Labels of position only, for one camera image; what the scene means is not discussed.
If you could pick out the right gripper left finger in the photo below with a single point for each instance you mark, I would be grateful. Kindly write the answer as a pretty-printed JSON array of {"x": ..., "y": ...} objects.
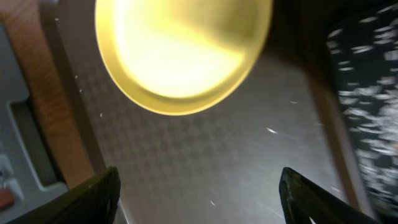
[{"x": 93, "y": 202}]

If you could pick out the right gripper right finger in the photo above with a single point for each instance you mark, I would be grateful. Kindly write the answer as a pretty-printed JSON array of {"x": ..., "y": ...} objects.
[{"x": 304, "y": 202}]

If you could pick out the yellow round plate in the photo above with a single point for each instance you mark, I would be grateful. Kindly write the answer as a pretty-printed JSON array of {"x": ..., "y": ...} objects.
[{"x": 179, "y": 57}]

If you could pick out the grey plastic dish rack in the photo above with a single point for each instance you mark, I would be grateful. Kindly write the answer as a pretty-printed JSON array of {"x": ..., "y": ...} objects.
[{"x": 26, "y": 169}]

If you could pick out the dark brown serving tray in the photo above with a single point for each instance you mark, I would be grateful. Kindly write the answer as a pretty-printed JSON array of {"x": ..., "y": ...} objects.
[{"x": 223, "y": 164}]

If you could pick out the black rectangular bin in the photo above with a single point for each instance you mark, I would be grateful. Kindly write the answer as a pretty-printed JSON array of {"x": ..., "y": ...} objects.
[{"x": 367, "y": 93}]

